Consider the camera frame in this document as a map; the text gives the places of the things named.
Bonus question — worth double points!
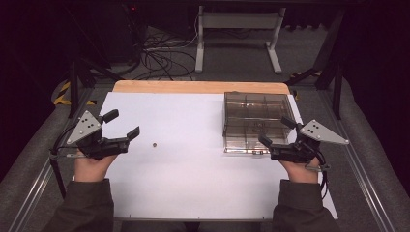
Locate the right hand-held gripper cable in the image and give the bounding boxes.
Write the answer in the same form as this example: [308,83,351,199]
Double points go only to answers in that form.
[304,141,332,201]

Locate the yellow black hazard tape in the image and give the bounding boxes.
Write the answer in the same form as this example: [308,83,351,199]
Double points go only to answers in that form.
[52,80,98,106]

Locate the person's left hand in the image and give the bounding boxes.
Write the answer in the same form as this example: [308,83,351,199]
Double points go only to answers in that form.
[74,155,119,184]

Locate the black metal stand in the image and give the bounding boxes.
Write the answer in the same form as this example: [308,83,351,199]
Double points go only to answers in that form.
[283,9,346,121]
[66,56,127,120]

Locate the aluminium frame rail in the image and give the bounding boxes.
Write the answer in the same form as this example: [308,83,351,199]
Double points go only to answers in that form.
[7,87,96,232]
[317,88,395,232]

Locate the white paper sheet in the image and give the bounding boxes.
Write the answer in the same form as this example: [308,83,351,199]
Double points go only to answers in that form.
[73,91,338,220]

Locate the hand-held gripper cable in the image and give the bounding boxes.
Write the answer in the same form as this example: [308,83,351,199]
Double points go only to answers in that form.
[304,141,332,201]
[48,124,80,160]

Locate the left hand-held gripper cable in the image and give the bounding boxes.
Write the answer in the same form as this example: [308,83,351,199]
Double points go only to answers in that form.
[48,124,80,160]

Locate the person's right hand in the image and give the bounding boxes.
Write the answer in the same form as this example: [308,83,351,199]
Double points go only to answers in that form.
[279,159,320,185]

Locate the bundle of black cables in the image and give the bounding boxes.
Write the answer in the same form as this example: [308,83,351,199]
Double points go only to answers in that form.
[129,18,198,81]

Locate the white metal stand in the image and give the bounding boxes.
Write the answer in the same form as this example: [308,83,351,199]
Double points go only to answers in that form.
[194,5,287,75]

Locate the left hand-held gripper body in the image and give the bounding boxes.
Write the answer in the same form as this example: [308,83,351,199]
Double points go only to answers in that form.
[66,109,131,161]

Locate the clear brown compartment box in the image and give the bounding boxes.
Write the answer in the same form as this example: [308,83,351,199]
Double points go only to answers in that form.
[221,91,297,155]

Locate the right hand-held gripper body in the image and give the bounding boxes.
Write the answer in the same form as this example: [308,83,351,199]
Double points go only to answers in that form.
[270,119,350,164]

